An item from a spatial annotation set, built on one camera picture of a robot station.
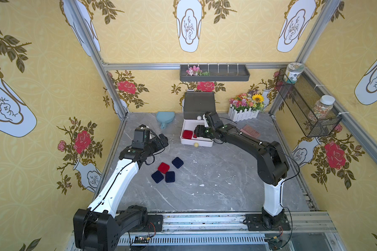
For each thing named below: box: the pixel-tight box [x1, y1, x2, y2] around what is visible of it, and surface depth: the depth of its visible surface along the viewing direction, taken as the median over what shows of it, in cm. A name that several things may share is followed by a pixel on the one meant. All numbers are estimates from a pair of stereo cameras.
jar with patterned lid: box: [283, 62, 305, 85], surface depth 87 cm
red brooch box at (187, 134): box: [182, 129, 194, 140], surface depth 99 cm
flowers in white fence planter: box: [227, 93, 265, 122], surface depth 108 cm
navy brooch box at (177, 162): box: [171, 156, 184, 169], surface depth 96 cm
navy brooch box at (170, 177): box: [165, 170, 176, 183], surface depth 91 cm
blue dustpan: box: [156, 111, 175, 130], surface depth 123 cm
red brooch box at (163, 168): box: [157, 162, 171, 175], surface depth 94 cm
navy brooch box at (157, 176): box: [150, 170, 164, 184], surface depth 92 cm
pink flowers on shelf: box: [185, 65, 210, 76], surface depth 89 cm
